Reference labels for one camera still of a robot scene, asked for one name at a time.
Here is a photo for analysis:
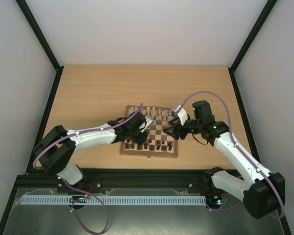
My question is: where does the wooden chess board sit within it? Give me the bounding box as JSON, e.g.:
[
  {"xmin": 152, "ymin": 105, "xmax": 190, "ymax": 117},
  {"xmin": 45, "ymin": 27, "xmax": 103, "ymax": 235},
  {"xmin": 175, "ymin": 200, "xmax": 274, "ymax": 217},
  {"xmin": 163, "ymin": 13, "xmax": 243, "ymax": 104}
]
[{"xmin": 120, "ymin": 106, "xmax": 178, "ymax": 158}]

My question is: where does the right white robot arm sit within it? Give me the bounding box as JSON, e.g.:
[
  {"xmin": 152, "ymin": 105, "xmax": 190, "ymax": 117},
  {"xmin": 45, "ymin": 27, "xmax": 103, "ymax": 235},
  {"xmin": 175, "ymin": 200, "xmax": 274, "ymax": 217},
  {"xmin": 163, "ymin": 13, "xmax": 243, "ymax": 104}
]
[{"xmin": 163, "ymin": 100, "xmax": 285, "ymax": 218}]

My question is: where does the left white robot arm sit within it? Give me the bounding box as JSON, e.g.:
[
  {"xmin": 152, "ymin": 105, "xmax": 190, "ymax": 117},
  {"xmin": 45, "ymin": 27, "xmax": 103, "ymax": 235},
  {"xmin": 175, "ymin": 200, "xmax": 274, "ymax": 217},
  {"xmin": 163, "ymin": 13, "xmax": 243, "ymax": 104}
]
[{"xmin": 33, "ymin": 112, "xmax": 153, "ymax": 186}]

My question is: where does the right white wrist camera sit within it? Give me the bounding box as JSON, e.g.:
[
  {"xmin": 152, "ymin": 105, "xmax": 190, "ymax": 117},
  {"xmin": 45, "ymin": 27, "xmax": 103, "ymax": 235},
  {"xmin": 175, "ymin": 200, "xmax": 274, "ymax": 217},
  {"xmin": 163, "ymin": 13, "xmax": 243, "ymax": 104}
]
[{"xmin": 170, "ymin": 105, "xmax": 188, "ymax": 125}]

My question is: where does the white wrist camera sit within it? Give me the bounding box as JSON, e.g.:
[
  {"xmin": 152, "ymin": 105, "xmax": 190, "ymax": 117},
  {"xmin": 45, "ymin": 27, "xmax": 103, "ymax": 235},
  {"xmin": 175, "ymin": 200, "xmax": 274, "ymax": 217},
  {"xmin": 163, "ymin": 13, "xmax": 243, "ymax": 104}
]
[
  {"xmin": 170, "ymin": 105, "xmax": 188, "ymax": 125},
  {"xmin": 141, "ymin": 116, "xmax": 154, "ymax": 132}
]

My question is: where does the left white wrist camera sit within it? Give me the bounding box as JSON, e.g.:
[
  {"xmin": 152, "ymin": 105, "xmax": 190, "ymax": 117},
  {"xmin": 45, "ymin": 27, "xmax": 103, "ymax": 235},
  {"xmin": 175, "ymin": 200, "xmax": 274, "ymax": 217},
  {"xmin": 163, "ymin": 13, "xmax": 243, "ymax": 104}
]
[{"xmin": 141, "ymin": 116, "xmax": 154, "ymax": 132}]

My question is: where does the black aluminium frame rail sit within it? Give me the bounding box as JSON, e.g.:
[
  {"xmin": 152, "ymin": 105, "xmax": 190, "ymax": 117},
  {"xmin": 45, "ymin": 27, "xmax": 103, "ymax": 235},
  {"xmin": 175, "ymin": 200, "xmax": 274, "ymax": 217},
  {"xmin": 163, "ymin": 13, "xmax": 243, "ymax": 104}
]
[{"xmin": 15, "ymin": 168, "xmax": 208, "ymax": 191}]

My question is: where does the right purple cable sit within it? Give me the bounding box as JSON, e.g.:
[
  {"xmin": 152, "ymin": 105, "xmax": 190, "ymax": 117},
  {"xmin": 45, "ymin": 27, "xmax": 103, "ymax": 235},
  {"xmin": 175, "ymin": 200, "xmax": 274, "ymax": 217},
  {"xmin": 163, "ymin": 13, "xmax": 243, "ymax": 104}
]
[{"xmin": 178, "ymin": 91, "xmax": 286, "ymax": 219}]

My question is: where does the purple cable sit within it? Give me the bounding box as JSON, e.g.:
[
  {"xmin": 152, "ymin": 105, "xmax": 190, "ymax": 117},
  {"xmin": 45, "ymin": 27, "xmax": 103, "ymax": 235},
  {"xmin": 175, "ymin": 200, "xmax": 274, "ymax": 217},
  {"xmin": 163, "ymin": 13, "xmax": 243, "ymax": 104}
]
[
  {"xmin": 32, "ymin": 102, "xmax": 110, "ymax": 234},
  {"xmin": 178, "ymin": 91, "xmax": 286, "ymax": 219}
]

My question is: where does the white slotted cable duct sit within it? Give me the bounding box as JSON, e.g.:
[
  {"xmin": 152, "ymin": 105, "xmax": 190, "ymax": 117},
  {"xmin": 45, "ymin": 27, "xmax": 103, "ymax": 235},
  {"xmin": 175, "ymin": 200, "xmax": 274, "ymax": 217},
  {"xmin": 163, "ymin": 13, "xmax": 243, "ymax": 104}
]
[{"xmin": 20, "ymin": 195, "xmax": 206, "ymax": 206}]

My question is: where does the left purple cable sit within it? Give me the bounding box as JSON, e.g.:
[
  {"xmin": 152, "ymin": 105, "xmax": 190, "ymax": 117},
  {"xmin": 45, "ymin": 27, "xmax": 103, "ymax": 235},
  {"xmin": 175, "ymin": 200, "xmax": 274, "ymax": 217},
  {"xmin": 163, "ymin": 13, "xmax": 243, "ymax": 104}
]
[{"xmin": 32, "ymin": 102, "xmax": 110, "ymax": 234}]

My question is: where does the left black frame post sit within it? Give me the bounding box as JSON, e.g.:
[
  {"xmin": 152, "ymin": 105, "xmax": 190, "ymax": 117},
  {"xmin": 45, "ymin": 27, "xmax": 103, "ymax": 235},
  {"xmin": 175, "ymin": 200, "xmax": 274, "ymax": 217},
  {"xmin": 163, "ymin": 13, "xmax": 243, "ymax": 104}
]
[{"xmin": 15, "ymin": 0, "xmax": 64, "ymax": 71}]

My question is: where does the black frame post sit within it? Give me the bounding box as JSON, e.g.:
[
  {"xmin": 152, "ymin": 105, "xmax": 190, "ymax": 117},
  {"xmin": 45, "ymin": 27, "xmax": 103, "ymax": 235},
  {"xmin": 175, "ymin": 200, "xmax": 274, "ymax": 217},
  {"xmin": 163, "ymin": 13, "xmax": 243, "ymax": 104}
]
[
  {"xmin": 15, "ymin": 0, "xmax": 64, "ymax": 71},
  {"xmin": 229, "ymin": 0, "xmax": 278, "ymax": 73}
]

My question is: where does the right black frame post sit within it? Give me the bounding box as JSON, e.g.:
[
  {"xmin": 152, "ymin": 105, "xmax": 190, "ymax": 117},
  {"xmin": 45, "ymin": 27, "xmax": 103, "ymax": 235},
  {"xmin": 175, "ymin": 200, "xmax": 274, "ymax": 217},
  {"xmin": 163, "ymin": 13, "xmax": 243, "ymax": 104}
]
[{"xmin": 229, "ymin": 0, "xmax": 278, "ymax": 73}]

